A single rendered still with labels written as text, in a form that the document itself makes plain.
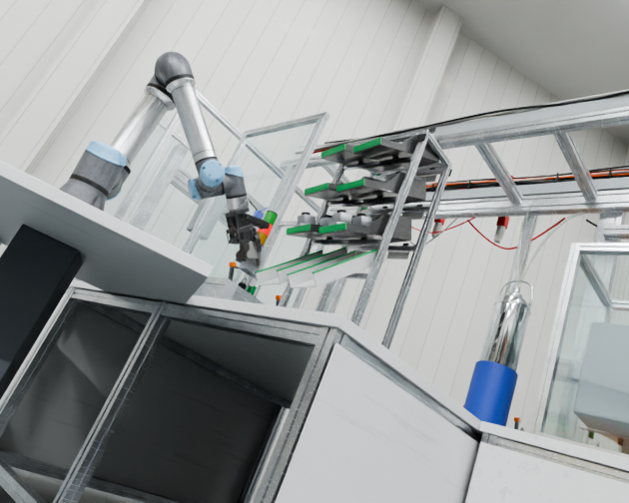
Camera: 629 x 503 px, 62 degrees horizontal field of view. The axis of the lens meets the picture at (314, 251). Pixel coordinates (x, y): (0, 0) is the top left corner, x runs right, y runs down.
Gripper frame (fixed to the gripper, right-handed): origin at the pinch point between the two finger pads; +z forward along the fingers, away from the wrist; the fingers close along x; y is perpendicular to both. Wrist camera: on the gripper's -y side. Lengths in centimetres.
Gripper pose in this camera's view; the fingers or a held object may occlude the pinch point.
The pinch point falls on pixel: (255, 261)
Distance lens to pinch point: 192.5
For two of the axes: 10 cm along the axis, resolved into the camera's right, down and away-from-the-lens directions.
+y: -6.8, 2.6, -6.8
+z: 1.7, 9.7, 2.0
